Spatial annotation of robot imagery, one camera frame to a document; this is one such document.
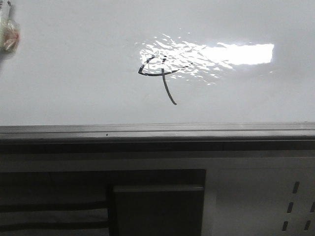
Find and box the grey aluminium whiteboard frame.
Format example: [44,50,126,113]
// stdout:
[0,122,315,153]

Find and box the white perforated metal panel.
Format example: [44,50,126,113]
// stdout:
[0,150,315,236]

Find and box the white whiteboard marker with tape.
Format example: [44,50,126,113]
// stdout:
[0,0,20,53]

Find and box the white glossy whiteboard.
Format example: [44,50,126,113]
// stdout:
[0,0,315,125]

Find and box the dark grey box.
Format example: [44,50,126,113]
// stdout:
[114,184,204,236]

